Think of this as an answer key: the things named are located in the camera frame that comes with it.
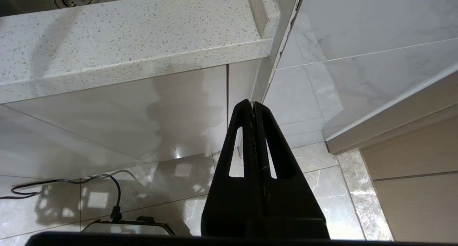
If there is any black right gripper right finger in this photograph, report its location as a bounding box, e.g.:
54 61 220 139
255 102 325 220

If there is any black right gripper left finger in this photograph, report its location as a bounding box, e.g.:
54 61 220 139
201 99 267 220

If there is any stainless steel sink basin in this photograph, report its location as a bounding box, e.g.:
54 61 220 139
0 0 170 18

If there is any grey device with black rim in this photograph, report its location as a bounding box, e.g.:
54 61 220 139
82 217 176 236

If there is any narrow white cabinet panel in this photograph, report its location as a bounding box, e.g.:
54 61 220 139
227 59 261 157

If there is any light wood cabinet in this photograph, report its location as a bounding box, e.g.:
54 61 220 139
325 62 458 243

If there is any thin black power cable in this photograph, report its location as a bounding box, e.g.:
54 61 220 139
0 174 122 221

